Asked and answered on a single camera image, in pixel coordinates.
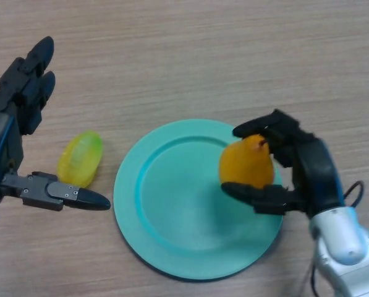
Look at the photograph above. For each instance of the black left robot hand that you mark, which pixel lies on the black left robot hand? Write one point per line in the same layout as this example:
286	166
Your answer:
5	136

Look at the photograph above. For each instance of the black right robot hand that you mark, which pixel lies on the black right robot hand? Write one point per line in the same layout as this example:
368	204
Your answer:
314	173

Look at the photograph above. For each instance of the yellow orange pear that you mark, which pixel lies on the yellow orange pear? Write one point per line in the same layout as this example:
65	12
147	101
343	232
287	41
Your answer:
246	164

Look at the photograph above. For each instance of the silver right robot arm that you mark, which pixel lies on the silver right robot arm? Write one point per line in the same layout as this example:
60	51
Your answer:
345	247

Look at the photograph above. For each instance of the green round plate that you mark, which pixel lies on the green round plate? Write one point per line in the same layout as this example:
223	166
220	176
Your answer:
184	216

